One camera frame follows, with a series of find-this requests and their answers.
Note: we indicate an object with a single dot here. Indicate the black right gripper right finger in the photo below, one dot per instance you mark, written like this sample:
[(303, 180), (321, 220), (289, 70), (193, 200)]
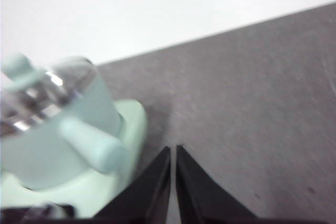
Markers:
[(199, 197)]

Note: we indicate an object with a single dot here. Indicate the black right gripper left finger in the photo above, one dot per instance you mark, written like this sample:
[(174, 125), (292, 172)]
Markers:
[(147, 197)]

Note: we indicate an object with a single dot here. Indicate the glass lid with green knob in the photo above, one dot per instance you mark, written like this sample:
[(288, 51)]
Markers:
[(21, 72)]

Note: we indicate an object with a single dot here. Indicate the green breakfast machine base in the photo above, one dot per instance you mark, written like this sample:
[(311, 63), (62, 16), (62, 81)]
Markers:
[(131, 119)]

